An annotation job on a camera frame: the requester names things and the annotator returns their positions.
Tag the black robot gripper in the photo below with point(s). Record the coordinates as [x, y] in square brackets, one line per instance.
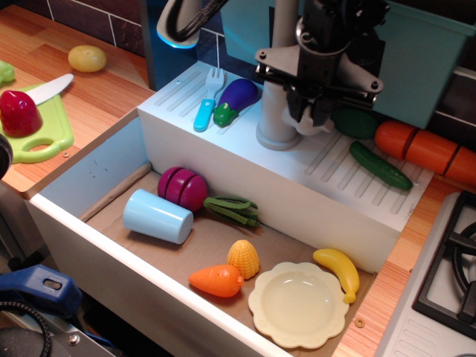
[308, 74]

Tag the grey toy faucet with lever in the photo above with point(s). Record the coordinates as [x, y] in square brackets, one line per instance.
[277, 130]

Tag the dark green toy avocado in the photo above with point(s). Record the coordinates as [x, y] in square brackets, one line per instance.
[355, 123]

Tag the purple toy eggplant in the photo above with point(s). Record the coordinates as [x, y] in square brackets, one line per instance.
[239, 95]

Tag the green toy cucumber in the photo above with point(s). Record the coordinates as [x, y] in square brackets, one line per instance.
[379, 167]

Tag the green felt beans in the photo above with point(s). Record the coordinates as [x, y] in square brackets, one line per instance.
[236, 209]

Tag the orange sliced wooden carrot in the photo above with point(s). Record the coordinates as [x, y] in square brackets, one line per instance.
[426, 149]

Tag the light blue storage bin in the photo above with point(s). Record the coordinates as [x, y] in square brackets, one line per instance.
[424, 42]

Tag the purple sliced toy beet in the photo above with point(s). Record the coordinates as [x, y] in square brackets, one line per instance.
[183, 187]

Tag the white hanging lamp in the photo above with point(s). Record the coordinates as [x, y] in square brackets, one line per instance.
[188, 9]

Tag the yellow toy corn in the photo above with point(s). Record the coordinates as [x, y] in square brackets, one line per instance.
[243, 255]

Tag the yellow toy banana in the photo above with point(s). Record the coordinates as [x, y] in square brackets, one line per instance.
[343, 268]

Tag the white toy sink unit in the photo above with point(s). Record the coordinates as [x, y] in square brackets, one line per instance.
[314, 195]

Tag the orange plastic toy carrot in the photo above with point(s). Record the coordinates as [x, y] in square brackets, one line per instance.
[223, 281]

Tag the light blue plastic cup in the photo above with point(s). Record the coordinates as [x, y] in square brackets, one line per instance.
[153, 216]

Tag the cream scalloped plate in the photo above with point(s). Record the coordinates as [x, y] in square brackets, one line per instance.
[298, 305]

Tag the black stove burner grate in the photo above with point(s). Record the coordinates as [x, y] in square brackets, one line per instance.
[447, 293]

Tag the yellow toy lemon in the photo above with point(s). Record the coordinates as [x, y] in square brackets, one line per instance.
[87, 58]

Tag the white toy stove top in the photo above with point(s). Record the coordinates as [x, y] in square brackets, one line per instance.
[410, 333]

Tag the lime green cutting board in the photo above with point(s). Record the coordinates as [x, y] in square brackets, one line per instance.
[54, 136]

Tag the white toy knife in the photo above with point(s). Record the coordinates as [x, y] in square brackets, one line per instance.
[48, 90]

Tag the red toy pepper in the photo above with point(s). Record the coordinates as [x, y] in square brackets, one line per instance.
[19, 114]

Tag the green toy vegetable piece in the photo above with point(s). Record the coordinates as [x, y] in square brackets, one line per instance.
[7, 73]

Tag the blue clamp device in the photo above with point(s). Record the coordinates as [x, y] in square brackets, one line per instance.
[44, 289]

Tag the white fork blue handle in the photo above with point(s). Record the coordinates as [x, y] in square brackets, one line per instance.
[214, 82]

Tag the black camera lens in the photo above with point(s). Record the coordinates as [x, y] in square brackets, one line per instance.
[6, 155]

